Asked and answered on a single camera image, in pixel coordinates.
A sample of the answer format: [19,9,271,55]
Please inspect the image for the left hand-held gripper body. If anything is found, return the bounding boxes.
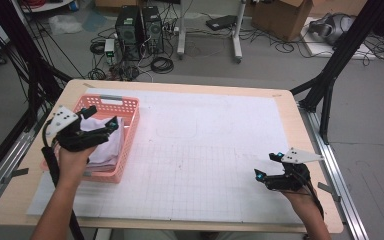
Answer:
[45,105,109,153]

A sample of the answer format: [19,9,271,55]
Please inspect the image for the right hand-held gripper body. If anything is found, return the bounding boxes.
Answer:
[263,147,324,193]

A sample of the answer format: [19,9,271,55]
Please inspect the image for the pink plastic basket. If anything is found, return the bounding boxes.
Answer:
[39,94,141,184]

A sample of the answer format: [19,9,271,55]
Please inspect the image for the lilac printed towel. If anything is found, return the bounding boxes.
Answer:
[79,115,126,173]

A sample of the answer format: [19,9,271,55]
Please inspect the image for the person's right hand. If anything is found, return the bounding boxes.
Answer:
[279,187,319,216]

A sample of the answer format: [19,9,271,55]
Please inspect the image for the person's left hand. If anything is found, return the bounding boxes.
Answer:
[57,146,98,188]

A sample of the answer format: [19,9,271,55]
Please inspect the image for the white foam mat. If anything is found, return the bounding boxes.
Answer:
[26,87,303,224]

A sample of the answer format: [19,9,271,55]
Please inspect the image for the small white device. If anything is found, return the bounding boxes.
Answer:
[104,38,116,65]

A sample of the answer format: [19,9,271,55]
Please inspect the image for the black computer tower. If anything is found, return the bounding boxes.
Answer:
[141,5,165,55]
[114,5,144,62]

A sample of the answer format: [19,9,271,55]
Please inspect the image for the clear plastic bag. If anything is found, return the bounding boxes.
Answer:
[48,13,83,36]

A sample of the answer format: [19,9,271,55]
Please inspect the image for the white round table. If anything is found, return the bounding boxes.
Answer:
[19,0,75,14]

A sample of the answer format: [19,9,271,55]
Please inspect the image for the white metal stand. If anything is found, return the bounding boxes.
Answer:
[175,0,248,64]

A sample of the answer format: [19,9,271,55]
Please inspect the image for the white board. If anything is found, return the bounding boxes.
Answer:
[300,16,378,61]

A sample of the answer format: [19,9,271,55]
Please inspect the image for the large cardboard box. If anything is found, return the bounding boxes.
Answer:
[250,0,314,43]

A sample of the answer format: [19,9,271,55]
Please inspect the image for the grey headset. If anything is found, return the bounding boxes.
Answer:
[308,13,356,46]

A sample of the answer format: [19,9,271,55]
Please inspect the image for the black flat box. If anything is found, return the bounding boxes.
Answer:
[205,14,238,32]

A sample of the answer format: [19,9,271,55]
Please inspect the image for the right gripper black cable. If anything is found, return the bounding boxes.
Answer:
[299,173,325,221]

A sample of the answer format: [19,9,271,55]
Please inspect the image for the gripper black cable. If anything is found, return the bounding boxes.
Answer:
[299,173,325,221]
[40,118,85,240]

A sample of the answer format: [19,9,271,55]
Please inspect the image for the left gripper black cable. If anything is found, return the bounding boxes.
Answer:
[40,118,85,240]

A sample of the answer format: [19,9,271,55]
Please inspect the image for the grey metal bracket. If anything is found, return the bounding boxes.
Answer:
[317,181,342,203]
[1,167,30,185]

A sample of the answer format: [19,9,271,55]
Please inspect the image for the aluminium rail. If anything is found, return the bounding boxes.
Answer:
[0,109,48,219]
[298,103,370,240]

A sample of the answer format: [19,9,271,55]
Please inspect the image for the tangle of black floor cables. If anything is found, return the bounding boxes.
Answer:
[87,26,181,82]

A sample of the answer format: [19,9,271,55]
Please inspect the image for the coiled black cable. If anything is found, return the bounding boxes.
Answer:
[150,56,175,75]

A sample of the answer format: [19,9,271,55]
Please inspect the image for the black metal frame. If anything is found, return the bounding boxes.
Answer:
[289,0,384,145]
[0,0,74,133]

